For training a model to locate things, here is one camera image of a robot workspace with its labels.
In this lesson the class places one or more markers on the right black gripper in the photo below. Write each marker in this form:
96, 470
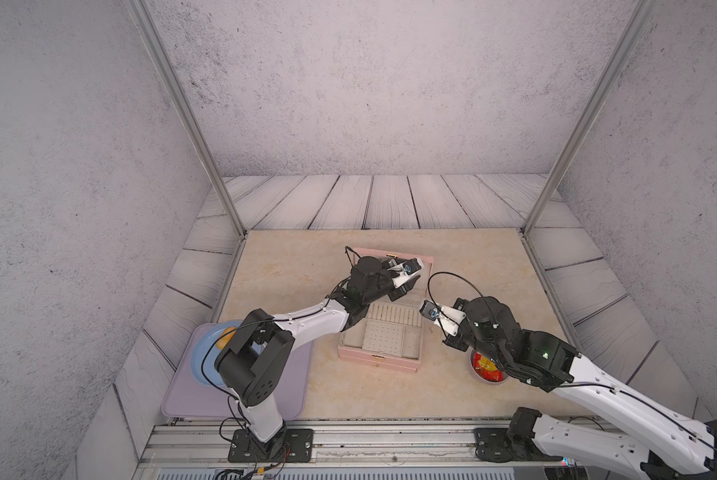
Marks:
454, 342

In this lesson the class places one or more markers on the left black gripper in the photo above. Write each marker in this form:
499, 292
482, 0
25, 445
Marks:
401, 291

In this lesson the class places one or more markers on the pink jewelry box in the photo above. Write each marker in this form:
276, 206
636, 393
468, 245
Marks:
391, 336

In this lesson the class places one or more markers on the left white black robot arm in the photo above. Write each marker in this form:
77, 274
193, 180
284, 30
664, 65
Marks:
256, 352

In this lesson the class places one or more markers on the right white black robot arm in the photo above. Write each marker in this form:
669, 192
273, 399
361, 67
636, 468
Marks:
652, 441

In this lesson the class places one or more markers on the red yellow snack packet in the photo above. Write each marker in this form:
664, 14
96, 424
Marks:
484, 369

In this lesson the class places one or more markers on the pink bowl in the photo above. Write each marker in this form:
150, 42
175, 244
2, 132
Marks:
484, 375

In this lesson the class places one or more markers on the orange food on plate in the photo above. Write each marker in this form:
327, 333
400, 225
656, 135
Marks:
225, 337

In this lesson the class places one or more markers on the blue plate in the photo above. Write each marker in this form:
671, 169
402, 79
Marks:
203, 354

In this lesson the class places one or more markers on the lavender mat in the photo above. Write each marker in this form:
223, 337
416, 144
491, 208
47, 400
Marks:
188, 398

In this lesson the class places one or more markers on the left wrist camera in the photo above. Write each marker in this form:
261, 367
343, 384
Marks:
406, 273

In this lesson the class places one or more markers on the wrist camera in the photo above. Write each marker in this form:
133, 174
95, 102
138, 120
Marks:
406, 273
447, 318

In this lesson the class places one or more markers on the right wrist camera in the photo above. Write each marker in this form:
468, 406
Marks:
447, 318

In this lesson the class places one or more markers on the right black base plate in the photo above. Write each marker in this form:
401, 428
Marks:
499, 445

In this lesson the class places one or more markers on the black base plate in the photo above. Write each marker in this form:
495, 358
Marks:
499, 445
290, 445

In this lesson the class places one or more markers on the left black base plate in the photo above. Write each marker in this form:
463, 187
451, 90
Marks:
290, 445

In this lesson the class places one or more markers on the aluminium front rail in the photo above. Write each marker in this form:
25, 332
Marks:
351, 450

